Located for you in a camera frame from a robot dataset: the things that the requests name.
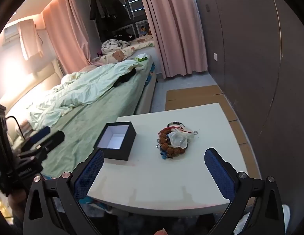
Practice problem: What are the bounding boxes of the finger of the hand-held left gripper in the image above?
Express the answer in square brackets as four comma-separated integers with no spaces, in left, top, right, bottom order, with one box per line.
[35,130,65,153]
[26,126,51,144]

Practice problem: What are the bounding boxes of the pink curtain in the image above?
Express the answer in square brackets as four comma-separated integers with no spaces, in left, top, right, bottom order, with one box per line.
[135,0,208,79]
[41,0,92,76]

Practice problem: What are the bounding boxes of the white table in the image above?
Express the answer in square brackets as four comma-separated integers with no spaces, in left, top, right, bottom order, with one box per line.
[195,0,304,216]

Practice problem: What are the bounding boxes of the red string bracelet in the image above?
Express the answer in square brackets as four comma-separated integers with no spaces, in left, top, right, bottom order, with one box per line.
[167,126,193,136]

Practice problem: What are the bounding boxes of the colourful printed sheet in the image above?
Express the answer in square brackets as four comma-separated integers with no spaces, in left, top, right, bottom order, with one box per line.
[143,62,155,85]

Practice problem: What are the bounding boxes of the cream patterned quilt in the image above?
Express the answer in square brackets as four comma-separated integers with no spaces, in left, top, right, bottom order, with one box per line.
[91,35,155,66]

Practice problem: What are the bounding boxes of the dark hanging clothes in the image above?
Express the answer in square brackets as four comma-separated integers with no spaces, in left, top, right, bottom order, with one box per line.
[89,0,130,20]

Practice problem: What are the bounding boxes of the white sheer pouch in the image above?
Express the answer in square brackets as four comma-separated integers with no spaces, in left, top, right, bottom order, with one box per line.
[167,130,190,149]

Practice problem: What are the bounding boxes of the beige padded headboard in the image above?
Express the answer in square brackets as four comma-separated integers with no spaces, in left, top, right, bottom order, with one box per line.
[0,58,64,137]

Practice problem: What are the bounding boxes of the flat brown cardboard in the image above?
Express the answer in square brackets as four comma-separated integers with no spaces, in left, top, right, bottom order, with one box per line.
[165,85,256,206]

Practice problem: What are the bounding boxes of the bed with green duvet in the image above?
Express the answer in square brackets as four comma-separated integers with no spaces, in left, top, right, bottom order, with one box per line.
[40,65,153,178]

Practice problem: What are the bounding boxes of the black cable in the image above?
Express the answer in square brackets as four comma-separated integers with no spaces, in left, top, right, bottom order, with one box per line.
[5,116,24,139]

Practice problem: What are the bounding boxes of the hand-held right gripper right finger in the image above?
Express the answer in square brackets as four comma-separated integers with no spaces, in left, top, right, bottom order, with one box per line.
[204,147,286,235]

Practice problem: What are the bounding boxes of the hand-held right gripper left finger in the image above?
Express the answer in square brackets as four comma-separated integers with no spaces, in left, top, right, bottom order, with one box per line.
[23,149,104,235]

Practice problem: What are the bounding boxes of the blue bead bracelet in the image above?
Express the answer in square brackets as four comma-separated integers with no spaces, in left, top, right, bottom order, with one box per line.
[159,147,172,160]

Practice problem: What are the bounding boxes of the beige bed base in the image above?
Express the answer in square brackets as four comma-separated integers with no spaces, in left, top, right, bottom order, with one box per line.
[134,64,158,115]

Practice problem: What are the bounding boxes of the black jewelry box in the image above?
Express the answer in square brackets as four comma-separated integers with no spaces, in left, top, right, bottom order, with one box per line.
[93,122,137,161]

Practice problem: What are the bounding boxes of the pink pillow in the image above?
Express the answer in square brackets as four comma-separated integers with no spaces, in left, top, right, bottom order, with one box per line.
[80,64,97,73]

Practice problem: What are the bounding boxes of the pale green duvet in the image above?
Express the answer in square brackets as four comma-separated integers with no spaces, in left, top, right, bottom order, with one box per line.
[29,59,143,131]

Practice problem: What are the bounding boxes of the pale cloth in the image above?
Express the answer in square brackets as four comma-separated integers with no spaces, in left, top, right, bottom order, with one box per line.
[17,19,44,61]

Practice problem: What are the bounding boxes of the black cloth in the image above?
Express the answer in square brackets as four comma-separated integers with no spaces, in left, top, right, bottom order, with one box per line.
[113,68,137,87]

